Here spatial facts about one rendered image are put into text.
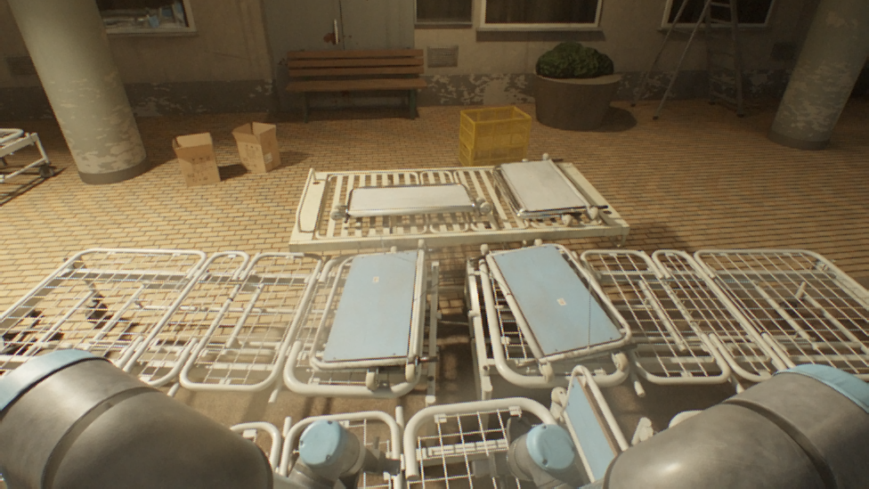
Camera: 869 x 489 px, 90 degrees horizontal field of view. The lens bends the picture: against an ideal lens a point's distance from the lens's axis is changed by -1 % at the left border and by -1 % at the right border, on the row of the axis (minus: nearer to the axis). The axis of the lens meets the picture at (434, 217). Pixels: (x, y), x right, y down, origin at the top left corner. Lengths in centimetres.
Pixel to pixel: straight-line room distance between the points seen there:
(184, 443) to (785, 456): 49
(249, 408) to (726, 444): 224
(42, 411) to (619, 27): 726
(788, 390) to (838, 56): 615
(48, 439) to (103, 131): 469
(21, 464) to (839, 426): 68
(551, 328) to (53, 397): 172
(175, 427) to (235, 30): 636
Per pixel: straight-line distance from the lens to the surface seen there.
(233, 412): 252
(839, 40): 657
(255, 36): 665
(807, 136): 678
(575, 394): 163
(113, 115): 512
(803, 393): 54
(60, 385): 54
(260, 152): 475
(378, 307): 199
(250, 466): 50
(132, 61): 722
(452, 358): 255
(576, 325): 201
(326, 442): 100
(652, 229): 402
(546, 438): 100
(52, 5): 495
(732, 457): 47
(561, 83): 577
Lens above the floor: 189
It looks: 30 degrees down
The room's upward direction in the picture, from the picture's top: 1 degrees clockwise
